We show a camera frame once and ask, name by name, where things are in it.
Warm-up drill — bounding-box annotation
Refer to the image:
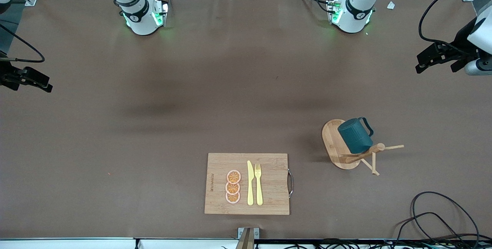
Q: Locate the dark green cup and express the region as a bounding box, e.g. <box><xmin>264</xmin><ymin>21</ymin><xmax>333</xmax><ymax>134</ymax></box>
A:
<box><xmin>337</xmin><ymin>117</ymin><xmax>374</xmax><ymax>154</ymax></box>

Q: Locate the metal base connector box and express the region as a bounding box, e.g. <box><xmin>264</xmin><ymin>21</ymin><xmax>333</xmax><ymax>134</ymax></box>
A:
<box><xmin>327</xmin><ymin>0</ymin><xmax>343</xmax><ymax>25</ymax></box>
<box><xmin>153</xmin><ymin>0</ymin><xmax>170</xmax><ymax>27</ymax></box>

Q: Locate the wooden mug tree stand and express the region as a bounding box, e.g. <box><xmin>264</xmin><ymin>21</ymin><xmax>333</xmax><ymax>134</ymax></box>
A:
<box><xmin>322</xmin><ymin>119</ymin><xmax>405</xmax><ymax>176</ymax></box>

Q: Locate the brown table cover sheet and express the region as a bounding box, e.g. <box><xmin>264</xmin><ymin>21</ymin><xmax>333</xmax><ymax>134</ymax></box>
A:
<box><xmin>0</xmin><ymin>0</ymin><xmax>492</xmax><ymax>240</ymax></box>

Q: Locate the wooden cutting board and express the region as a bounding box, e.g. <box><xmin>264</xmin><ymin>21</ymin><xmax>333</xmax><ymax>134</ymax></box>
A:
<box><xmin>204</xmin><ymin>153</ymin><xmax>295</xmax><ymax>216</ymax></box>

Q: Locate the yellow plastic fork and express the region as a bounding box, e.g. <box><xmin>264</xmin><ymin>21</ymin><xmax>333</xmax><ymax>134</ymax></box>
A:
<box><xmin>254</xmin><ymin>163</ymin><xmax>264</xmax><ymax>206</ymax></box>

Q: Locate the yellow plastic knife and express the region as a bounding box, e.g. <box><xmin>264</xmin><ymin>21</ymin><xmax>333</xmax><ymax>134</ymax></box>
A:
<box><xmin>247</xmin><ymin>160</ymin><xmax>254</xmax><ymax>206</ymax></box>

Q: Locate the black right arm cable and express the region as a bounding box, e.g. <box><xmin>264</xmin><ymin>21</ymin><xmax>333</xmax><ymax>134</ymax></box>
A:
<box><xmin>0</xmin><ymin>23</ymin><xmax>45</xmax><ymax>63</ymax></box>

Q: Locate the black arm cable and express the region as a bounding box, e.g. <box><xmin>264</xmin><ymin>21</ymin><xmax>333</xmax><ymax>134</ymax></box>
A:
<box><xmin>0</xmin><ymin>23</ymin><xmax>45</xmax><ymax>63</ymax></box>
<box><xmin>418</xmin><ymin>0</ymin><xmax>492</xmax><ymax>50</ymax></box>

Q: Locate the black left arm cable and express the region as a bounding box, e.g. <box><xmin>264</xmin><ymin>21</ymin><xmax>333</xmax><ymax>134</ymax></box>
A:
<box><xmin>418</xmin><ymin>0</ymin><xmax>492</xmax><ymax>50</ymax></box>

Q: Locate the black looped floor cable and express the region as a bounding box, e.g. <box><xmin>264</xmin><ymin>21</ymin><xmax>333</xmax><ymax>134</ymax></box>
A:
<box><xmin>392</xmin><ymin>212</ymin><xmax>462</xmax><ymax>249</ymax></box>
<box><xmin>411</xmin><ymin>191</ymin><xmax>481</xmax><ymax>249</ymax></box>

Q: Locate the white edge rail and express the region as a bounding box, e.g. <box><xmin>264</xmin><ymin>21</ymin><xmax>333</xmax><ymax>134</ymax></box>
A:
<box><xmin>0</xmin><ymin>237</ymin><xmax>241</xmax><ymax>249</ymax></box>

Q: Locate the metal camera bracket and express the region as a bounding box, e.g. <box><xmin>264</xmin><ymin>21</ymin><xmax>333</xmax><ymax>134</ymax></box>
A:
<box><xmin>235</xmin><ymin>227</ymin><xmax>260</xmax><ymax>249</ymax></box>

